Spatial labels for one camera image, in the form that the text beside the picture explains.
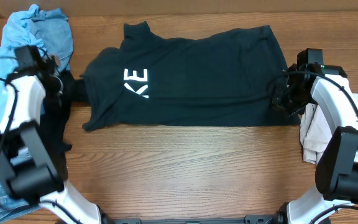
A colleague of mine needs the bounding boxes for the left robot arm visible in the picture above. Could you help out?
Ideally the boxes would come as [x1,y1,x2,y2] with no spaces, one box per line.
[0,45,111,223]

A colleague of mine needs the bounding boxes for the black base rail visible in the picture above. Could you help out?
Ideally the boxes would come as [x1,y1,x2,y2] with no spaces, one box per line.
[102,214,288,224]

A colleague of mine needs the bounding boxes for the black t-shirt white letters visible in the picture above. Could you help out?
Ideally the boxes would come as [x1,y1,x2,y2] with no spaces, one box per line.
[80,22,300,131]

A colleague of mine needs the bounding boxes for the folded white shirt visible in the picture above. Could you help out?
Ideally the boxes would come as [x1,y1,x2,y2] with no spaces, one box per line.
[300,76,358,166]

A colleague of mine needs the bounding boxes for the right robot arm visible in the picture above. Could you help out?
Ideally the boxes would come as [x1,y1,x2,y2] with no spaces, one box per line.
[269,48,358,223]

